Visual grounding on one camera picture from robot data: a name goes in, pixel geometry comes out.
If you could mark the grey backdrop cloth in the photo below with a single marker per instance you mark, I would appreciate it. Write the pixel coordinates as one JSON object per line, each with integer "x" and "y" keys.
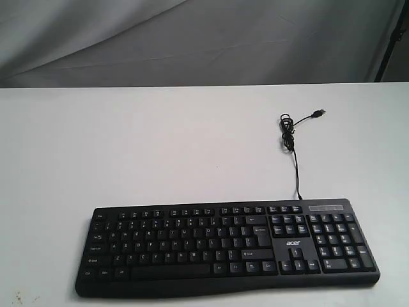
{"x": 46, "y": 44}

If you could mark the black tripod stand leg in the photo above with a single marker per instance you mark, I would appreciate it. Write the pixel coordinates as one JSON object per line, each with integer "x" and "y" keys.
{"x": 395, "y": 36}

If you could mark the black acer keyboard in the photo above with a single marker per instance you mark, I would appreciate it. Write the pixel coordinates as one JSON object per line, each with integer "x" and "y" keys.
{"x": 215, "y": 248}

